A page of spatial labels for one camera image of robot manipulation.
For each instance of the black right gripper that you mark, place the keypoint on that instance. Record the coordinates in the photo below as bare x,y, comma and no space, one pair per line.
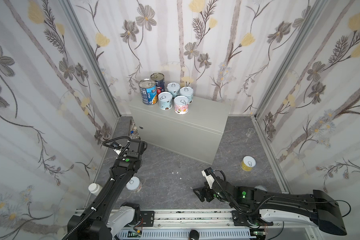
205,189

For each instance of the red label can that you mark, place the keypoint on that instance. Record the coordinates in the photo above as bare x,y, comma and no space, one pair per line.
181,105

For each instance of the teal label can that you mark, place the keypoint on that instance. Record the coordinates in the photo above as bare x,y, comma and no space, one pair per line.
165,101

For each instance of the green label can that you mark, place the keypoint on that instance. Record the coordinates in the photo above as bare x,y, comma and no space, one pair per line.
174,89

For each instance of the blue label tall can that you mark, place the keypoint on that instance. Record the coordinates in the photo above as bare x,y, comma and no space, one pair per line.
148,91

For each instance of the dark chopped tomatoes can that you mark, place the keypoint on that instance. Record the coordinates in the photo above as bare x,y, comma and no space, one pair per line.
159,79

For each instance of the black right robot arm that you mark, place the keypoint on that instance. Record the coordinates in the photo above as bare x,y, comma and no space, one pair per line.
320,209

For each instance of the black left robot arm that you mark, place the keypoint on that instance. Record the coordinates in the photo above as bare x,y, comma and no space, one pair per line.
92,223

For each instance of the yellow label can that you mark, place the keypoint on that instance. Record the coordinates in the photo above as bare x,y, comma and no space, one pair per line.
248,163

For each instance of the grey metal cabinet box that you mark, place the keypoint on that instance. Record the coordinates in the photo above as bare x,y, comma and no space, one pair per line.
195,134

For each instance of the lime label can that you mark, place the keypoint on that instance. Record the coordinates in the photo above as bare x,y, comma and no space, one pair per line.
262,188

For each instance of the pink label can front-left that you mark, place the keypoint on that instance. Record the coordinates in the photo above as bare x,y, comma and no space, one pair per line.
134,185

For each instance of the metal instrument tray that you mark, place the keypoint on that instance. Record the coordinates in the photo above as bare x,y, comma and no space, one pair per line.
133,130

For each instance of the white pill bottle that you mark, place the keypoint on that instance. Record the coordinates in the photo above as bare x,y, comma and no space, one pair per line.
95,189

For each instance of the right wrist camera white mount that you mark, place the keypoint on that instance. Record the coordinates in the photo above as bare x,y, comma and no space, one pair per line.
210,177

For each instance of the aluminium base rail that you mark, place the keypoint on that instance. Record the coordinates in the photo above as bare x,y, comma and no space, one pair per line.
210,224

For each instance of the aluminium corner frame left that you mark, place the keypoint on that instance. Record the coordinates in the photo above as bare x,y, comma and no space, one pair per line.
89,53

